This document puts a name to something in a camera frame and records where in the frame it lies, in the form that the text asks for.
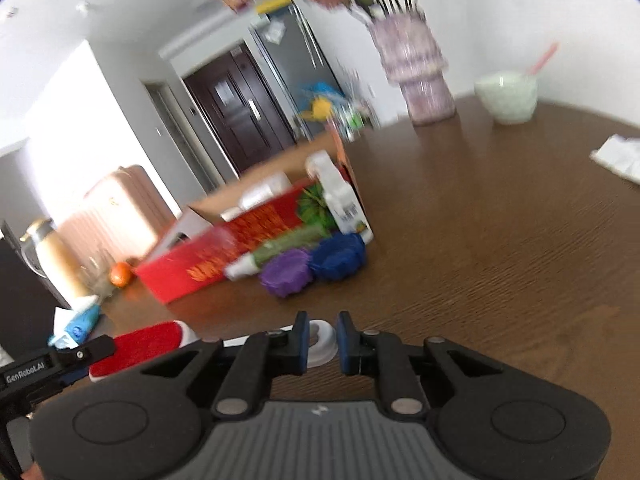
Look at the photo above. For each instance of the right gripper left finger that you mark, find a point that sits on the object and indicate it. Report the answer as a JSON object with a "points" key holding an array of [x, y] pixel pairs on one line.
{"points": [[151, 420]]}

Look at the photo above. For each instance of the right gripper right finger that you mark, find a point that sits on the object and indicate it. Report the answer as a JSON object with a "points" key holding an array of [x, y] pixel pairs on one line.
{"points": [[489, 419]]}

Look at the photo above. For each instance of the red white lint brush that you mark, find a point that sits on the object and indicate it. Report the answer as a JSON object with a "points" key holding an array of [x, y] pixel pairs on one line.
{"points": [[157, 340]]}

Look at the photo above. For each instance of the dark grey paper bag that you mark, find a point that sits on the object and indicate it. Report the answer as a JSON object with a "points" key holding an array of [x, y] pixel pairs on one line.
{"points": [[27, 303]]}

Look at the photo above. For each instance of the blue tissue pack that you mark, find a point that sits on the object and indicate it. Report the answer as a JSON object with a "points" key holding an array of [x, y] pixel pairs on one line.
{"points": [[73, 326]]}

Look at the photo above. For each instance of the clear drinking glass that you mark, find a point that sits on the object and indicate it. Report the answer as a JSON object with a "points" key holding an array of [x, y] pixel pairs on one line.
{"points": [[95, 273]]}

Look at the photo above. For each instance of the orange thermos bottle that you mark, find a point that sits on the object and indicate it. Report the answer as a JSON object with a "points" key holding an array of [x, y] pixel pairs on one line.
{"points": [[46, 254]]}

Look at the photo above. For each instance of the orange fruit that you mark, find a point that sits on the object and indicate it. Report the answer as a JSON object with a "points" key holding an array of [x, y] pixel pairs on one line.
{"points": [[120, 274]]}

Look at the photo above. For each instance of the red cardboard box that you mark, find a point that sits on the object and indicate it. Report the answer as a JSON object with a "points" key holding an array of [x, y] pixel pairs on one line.
{"points": [[193, 252]]}

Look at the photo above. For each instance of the green tube white cap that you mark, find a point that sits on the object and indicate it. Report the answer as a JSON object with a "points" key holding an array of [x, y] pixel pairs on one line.
{"points": [[250, 263]]}

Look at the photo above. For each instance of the purple flower-shaped object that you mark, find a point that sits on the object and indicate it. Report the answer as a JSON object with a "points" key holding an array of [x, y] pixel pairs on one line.
{"points": [[287, 274]]}

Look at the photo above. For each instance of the blue flower-shaped object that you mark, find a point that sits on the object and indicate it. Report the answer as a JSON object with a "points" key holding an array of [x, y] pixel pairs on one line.
{"points": [[338, 257]]}

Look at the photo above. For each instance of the white jar in box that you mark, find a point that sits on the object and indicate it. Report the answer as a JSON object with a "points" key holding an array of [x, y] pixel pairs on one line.
{"points": [[265, 190]]}

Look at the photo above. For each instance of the white spray bottle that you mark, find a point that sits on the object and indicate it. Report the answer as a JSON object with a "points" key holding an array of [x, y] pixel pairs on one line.
{"points": [[340, 196]]}

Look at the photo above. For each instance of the white paper on table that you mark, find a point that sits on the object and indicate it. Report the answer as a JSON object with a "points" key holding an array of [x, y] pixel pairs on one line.
{"points": [[621, 156]]}

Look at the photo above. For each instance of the dark brown door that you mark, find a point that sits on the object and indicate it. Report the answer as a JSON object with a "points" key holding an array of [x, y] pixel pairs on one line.
{"points": [[238, 104]]}

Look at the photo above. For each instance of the pale green bowl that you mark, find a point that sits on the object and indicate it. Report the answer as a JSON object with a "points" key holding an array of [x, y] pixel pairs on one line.
{"points": [[509, 97]]}

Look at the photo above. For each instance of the cluttered small cart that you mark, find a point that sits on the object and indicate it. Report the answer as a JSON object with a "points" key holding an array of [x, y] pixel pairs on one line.
{"points": [[348, 114]]}

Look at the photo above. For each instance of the pink spoon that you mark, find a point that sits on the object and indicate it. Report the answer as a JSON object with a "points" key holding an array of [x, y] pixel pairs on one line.
{"points": [[544, 59]]}

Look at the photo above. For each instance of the pink textured vase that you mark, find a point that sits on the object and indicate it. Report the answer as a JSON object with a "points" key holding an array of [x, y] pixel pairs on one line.
{"points": [[412, 60]]}

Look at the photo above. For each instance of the grey refrigerator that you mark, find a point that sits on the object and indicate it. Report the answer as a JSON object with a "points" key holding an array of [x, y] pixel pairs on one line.
{"points": [[288, 45]]}

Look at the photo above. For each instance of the yellow box on fridge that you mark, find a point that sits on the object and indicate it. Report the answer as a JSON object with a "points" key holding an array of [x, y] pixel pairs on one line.
{"points": [[269, 6]]}

